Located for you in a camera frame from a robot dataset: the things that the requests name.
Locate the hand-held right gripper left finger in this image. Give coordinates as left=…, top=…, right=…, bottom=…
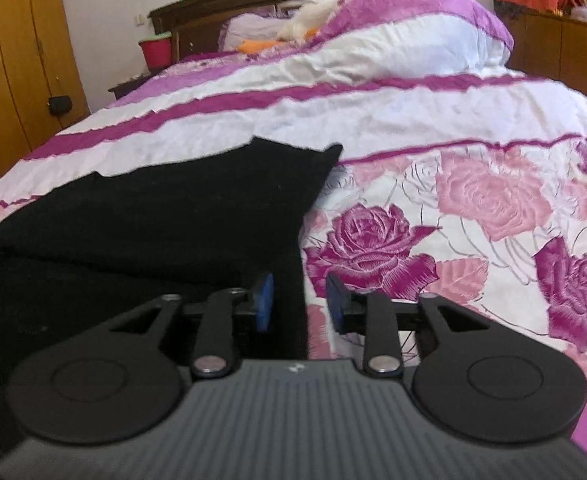
left=106, top=272, right=275, bottom=380

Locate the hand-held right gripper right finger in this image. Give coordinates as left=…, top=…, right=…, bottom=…
left=326, top=272, right=491, bottom=378

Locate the black cloth garment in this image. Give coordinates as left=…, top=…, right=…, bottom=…
left=0, top=136, right=344, bottom=480

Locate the floral purple white blanket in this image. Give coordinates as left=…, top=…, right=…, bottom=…
left=0, top=0, right=587, bottom=466

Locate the dark wooden nightstand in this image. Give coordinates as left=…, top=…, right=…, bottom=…
left=108, top=71, right=155, bottom=100

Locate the orange cloth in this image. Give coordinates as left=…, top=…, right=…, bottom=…
left=237, top=27, right=319, bottom=55

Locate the red bucket with green rim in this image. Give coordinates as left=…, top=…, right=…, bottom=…
left=138, top=31, right=173, bottom=72

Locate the lilac pillow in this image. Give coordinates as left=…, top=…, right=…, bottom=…
left=220, top=12, right=299, bottom=52

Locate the white plush toy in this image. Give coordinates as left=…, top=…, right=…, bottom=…
left=276, top=0, right=355, bottom=41

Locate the dark wooden headboard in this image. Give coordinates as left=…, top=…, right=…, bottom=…
left=148, top=0, right=447, bottom=63

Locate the wooden side cabinet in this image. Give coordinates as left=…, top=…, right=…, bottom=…
left=496, top=2, right=587, bottom=111

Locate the wooden wardrobe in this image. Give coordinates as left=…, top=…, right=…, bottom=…
left=0, top=0, right=90, bottom=198

